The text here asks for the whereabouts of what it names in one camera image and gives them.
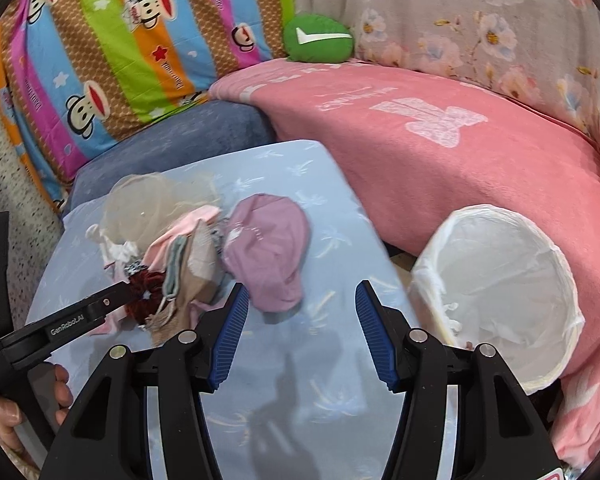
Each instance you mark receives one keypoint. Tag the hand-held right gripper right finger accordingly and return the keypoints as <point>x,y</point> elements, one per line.
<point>375,335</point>

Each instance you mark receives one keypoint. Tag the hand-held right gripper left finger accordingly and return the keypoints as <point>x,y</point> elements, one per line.
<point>227,335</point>

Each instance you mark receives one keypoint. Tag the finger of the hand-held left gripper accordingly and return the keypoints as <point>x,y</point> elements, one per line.
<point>111,302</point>

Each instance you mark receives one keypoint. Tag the dark red scrunchie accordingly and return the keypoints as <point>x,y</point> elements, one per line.
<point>145,300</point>

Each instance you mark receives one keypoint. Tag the brown cloth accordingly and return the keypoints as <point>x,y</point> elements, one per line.
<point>195,272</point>

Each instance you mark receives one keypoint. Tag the grey cloth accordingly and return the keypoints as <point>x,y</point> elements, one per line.
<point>175,265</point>

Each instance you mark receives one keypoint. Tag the clear plastic bag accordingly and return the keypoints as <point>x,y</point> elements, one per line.
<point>130,215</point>

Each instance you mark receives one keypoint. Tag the mauve cloth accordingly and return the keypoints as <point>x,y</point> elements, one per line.
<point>265,245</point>

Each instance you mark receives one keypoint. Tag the light pink cloth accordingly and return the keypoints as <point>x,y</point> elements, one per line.
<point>180,232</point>

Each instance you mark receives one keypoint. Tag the bin with white plastic liner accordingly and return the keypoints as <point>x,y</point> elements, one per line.
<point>505,280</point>

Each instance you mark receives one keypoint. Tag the person's left hand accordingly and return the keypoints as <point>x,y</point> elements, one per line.
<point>62,390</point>

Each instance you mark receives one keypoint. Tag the white cloth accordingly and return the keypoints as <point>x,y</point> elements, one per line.
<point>120,251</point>

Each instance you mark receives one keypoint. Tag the speckled beige cloth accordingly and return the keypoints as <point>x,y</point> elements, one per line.
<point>10,180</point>

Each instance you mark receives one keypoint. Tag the light blue palm-print tablecloth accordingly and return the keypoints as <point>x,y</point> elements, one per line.
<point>290,175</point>

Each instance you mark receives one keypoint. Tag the blue-grey sofa cushion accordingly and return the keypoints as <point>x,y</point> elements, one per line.
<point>180,135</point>

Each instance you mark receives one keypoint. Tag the pink blanket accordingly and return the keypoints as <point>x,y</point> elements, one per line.
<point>405,150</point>

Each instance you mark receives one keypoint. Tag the colourful striped cartoon pillow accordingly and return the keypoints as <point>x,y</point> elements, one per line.
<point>130,60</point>

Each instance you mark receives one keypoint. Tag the green cushion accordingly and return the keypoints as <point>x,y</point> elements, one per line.
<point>315,52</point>

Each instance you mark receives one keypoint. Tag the grey floral blanket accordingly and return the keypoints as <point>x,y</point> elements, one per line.
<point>455,20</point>

